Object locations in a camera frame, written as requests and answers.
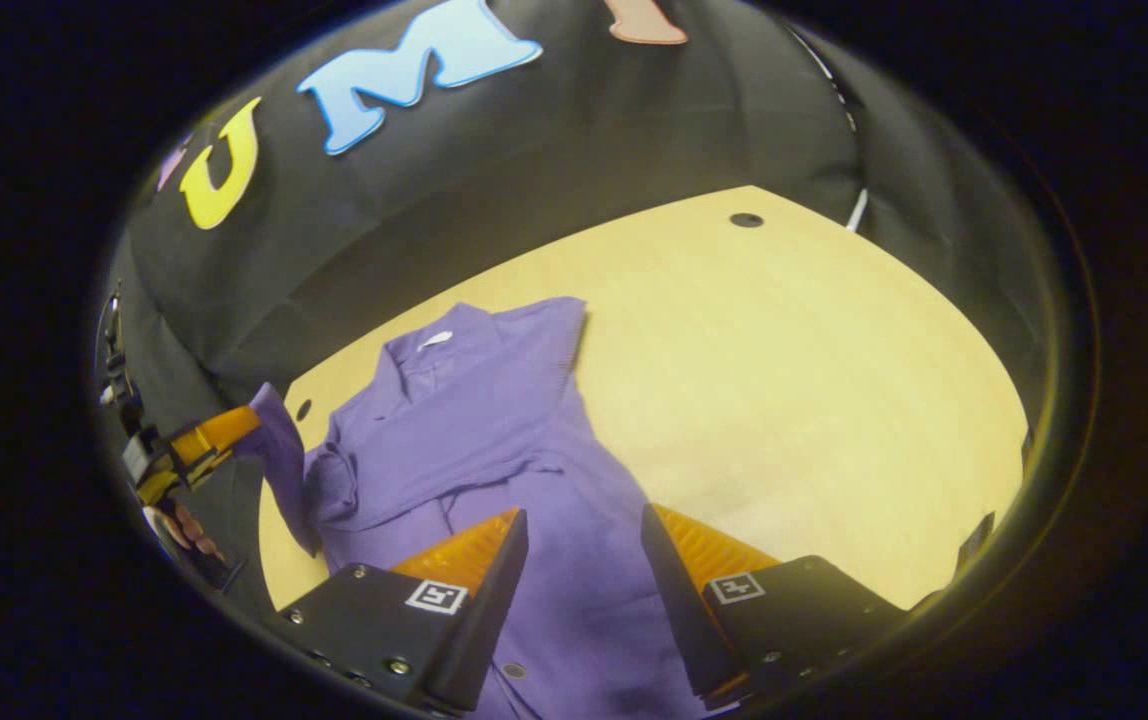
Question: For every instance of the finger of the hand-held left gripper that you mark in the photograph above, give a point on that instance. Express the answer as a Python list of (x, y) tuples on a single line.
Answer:
[(219, 432)]

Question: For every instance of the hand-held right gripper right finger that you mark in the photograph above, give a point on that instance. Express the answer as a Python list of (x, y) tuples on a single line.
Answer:
[(679, 610)]

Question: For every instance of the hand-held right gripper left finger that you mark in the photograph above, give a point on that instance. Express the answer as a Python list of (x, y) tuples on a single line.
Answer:
[(494, 620)]

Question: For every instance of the purple polo shirt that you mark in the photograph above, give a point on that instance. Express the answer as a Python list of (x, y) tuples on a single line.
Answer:
[(494, 420)]

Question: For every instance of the black table hole cap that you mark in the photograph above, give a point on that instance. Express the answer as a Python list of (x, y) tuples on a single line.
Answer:
[(303, 409), (746, 220)]

